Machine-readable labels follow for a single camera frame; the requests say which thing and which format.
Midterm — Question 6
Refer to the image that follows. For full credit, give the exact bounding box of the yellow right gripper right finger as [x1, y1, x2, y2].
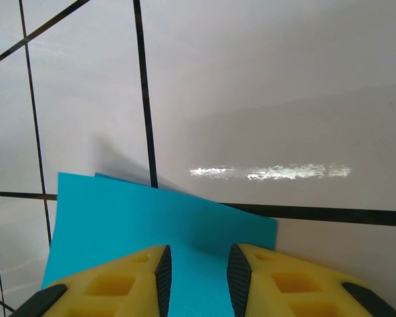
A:
[226, 243, 396, 317]

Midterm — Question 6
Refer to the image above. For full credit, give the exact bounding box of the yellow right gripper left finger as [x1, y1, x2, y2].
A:
[15, 244, 172, 317]

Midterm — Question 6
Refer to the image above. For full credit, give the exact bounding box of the teal cloth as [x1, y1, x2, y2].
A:
[41, 171, 279, 317]

